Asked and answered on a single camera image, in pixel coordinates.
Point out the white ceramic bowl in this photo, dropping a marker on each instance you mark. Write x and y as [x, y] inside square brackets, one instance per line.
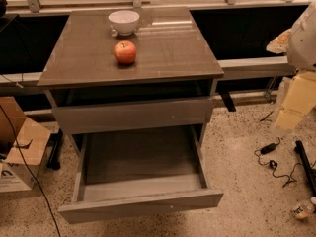
[124, 22]

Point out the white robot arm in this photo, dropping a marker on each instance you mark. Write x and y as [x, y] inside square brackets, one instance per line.
[298, 95]

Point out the grey drawer cabinet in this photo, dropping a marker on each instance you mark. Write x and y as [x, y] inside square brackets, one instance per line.
[125, 70]

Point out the black stand leg right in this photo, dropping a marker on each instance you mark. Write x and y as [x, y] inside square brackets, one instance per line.
[310, 172]

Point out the plastic bottle on floor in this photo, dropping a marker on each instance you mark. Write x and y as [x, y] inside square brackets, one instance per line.
[304, 208]

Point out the black power adapter with cable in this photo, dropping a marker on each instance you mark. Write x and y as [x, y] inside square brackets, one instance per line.
[272, 164]

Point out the black table leg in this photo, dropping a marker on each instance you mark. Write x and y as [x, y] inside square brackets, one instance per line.
[227, 100]

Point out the closed grey top drawer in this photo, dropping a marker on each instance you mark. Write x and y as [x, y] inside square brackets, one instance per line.
[133, 115]

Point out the red apple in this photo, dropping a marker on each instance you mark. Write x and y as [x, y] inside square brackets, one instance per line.
[125, 52]

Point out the open grey middle drawer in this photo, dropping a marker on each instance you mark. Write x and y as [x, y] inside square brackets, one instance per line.
[139, 172]

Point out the brown cardboard box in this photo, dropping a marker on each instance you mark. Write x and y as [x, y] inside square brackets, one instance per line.
[22, 146]

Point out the black stand leg left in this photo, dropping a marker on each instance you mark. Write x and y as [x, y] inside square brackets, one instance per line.
[54, 144]

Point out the black stand leg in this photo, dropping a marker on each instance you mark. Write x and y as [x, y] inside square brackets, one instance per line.
[310, 172]
[54, 144]

